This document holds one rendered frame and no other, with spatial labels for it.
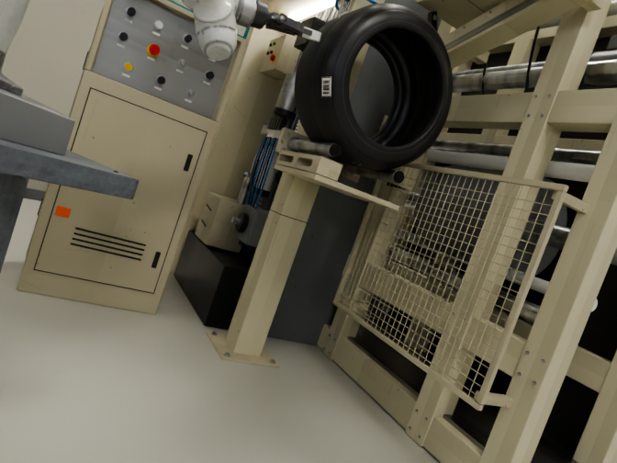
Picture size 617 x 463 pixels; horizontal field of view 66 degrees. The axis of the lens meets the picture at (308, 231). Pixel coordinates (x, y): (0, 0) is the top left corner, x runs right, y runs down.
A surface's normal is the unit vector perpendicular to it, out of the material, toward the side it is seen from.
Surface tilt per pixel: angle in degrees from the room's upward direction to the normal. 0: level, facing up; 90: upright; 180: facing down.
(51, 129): 90
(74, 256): 90
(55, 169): 90
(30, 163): 90
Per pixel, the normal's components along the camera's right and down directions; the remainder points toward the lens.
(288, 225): 0.43, 0.22
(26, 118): 0.81, 0.32
